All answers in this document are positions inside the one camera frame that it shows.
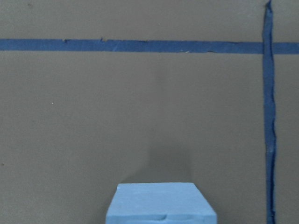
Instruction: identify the blue foam block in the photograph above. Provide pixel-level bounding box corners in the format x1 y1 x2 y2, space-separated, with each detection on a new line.
105 182 218 224

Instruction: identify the brown paper table cover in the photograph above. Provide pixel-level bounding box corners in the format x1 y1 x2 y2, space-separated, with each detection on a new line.
0 0 299 224

